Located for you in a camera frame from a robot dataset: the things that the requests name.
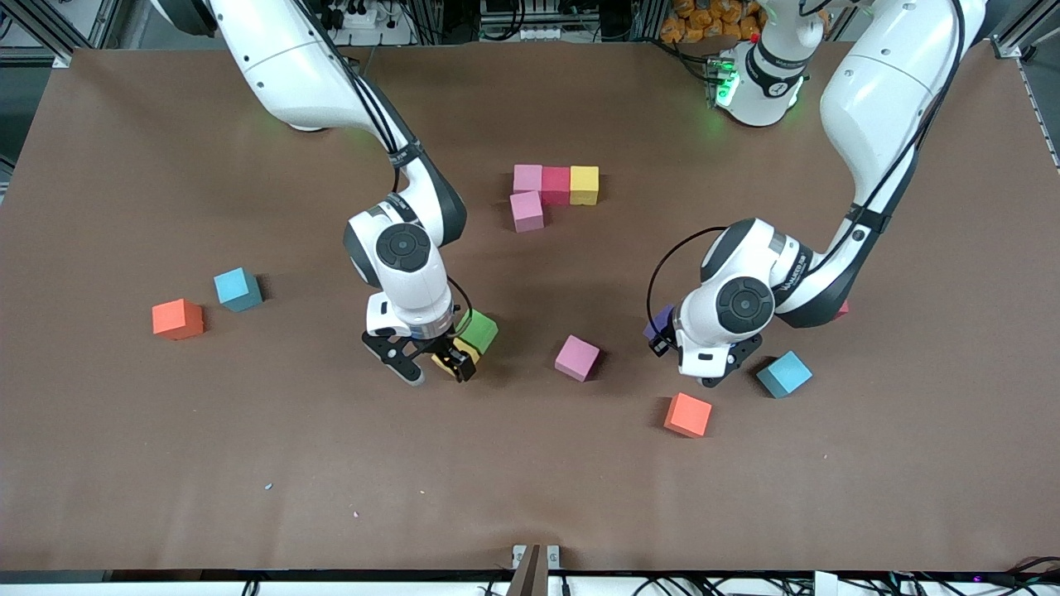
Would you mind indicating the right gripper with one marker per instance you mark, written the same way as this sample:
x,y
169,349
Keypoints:
x,y
440,345

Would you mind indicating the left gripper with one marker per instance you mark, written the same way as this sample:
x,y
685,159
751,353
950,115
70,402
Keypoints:
x,y
662,338

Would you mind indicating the purple foam cube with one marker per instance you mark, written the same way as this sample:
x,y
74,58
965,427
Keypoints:
x,y
656,319

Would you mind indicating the yellow foam cube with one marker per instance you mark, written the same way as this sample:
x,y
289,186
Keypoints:
x,y
465,346
584,185

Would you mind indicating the green foam cube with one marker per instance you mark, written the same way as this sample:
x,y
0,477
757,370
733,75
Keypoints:
x,y
480,329

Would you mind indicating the orange foam cube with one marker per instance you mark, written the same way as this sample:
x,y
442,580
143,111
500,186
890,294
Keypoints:
x,y
688,415
178,319

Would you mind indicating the pink foam cube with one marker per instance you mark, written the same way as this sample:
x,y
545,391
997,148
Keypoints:
x,y
527,212
527,178
577,358

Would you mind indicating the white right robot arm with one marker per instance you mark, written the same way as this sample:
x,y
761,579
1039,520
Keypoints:
x,y
403,248

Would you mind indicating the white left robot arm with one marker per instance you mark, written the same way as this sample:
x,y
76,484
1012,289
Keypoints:
x,y
745,305

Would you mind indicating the blue foam cube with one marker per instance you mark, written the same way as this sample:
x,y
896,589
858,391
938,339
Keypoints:
x,y
238,289
784,374

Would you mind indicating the orange snack bags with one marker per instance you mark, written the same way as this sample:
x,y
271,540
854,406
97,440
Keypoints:
x,y
700,23

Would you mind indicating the black equipment rack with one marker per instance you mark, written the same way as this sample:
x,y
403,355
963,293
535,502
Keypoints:
x,y
596,21

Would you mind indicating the white power strip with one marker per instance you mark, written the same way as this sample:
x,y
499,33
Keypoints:
x,y
364,18

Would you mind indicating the metal table edge bracket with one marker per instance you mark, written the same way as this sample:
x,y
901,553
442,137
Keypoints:
x,y
553,555

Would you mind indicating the brown mounting post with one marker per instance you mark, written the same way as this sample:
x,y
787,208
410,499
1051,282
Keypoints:
x,y
528,575

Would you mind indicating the aluminium table side rail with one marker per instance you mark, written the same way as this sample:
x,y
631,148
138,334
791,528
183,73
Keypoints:
x,y
1045,124

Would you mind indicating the aluminium frame profile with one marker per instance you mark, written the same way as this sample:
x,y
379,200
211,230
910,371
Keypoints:
x,y
60,58
1006,48

